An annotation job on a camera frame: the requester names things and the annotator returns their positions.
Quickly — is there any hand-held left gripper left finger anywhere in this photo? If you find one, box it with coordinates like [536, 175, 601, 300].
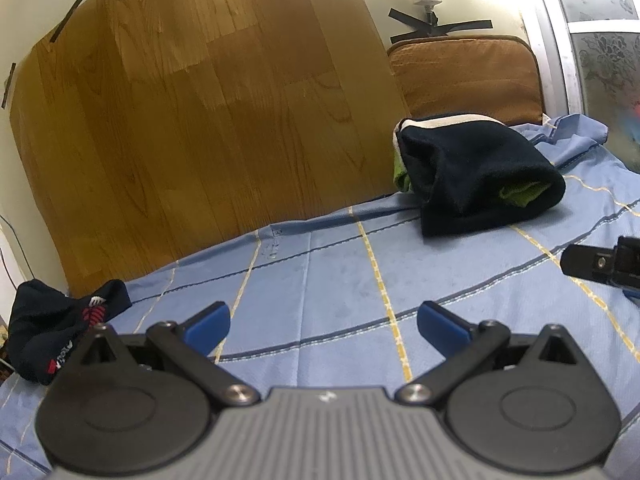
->
[67, 301, 261, 408]

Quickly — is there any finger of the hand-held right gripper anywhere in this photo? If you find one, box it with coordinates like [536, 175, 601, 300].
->
[560, 245, 618, 281]

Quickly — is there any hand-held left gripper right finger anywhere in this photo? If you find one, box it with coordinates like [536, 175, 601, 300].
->
[395, 301, 583, 408]

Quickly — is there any navy knit sweater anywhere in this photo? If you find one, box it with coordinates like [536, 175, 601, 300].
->
[392, 116, 567, 238]

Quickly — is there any blue checked bedsheet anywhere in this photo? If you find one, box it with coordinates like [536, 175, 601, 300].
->
[0, 114, 640, 480]

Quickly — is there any black garment with red print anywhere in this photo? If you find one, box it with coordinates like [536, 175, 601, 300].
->
[7, 280, 133, 387]

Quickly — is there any frosted glass window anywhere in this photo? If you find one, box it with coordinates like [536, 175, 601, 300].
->
[520, 0, 640, 176]

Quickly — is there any wooden headboard panel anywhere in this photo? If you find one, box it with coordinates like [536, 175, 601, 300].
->
[10, 0, 413, 298]

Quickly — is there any brown pillow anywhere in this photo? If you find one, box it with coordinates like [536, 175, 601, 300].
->
[387, 35, 546, 128]

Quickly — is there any black tape strip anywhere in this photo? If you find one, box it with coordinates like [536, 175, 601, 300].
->
[50, 0, 85, 43]
[430, 20, 493, 35]
[1, 62, 17, 110]
[391, 27, 432, 45]
[389, 9, 432, 26]

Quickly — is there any white plug adapter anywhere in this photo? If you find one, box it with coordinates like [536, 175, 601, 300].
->
[415, 0, 443, 26]

